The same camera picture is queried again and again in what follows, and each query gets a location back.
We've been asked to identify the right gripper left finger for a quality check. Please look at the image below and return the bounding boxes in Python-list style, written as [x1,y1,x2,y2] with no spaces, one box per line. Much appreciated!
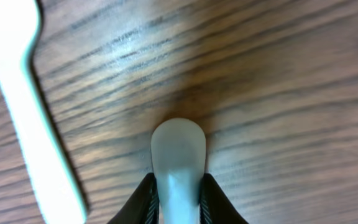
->
[108,172,160,224]

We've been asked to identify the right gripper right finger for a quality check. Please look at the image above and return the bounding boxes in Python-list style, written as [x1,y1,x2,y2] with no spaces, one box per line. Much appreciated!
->
[199,173,249,224]

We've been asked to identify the white plastic knife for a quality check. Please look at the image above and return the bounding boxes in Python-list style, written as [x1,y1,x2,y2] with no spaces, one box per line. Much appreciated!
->
[150,118,206,224]

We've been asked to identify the pale blue plastic knife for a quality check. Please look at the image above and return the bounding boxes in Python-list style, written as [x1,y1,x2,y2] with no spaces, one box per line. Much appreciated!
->
[0,0,87,223]

